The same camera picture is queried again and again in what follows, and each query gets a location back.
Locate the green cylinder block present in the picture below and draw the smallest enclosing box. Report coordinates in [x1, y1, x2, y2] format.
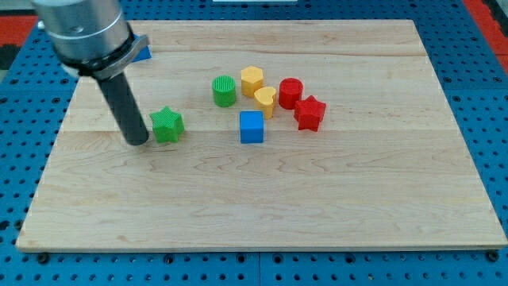
[212, 75, 237, 107]

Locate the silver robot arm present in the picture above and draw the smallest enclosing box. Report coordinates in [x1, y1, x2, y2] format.
[31, 0, 149, 145]

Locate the red star block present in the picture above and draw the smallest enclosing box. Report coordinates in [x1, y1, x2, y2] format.
[294, 95, 327, 132]

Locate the wooden board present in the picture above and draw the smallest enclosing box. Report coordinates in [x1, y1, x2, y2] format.
[17, 20, 507, 253]

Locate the green star block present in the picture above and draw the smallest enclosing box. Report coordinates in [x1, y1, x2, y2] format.
[150, 106, 185, 143]

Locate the yellow heart block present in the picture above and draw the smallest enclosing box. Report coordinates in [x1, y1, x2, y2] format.
[254, 87, 277, 119]

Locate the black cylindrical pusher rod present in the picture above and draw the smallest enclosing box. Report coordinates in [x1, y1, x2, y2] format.
[98, 72, 149, 145]

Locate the yellow hexagon block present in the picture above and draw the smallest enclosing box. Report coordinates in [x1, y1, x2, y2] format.
[241, 66, 264, 98]

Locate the red cylinder block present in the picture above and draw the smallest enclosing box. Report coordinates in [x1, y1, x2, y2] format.
[279, 78, 303, 110]

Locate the blue triangle block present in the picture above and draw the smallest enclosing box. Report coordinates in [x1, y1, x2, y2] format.
[133, 35, 152, 62]

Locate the blue cube block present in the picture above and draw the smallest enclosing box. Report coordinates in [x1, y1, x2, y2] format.
[240, 110, 264, 144]

